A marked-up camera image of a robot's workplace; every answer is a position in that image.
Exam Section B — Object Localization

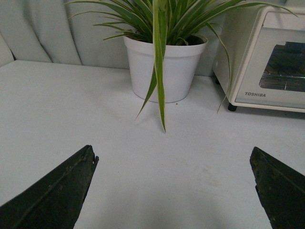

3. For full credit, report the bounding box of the white plastic flower pot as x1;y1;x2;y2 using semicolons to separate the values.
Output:
124;35;208;103

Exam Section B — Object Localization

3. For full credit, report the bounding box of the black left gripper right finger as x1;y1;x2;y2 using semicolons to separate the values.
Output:
250;147;305;229

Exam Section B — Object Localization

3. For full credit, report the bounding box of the metal wire oven rack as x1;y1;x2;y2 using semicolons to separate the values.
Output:
259;74;305;92

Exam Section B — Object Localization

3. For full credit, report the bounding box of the cream Toshiba toaster oven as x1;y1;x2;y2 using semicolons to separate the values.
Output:
213;3;305;112

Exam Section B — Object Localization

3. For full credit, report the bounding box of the grey curtain backdrop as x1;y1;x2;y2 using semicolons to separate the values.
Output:
0;0;305;78

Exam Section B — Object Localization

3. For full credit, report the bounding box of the glass oven door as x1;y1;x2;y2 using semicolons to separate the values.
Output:
235;12;305;108

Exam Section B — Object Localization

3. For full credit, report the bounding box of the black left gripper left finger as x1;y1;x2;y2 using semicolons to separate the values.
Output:
0;145;99;229

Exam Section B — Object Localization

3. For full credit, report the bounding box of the green striped spider plant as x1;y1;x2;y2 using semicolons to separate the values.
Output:
64;0;298;133

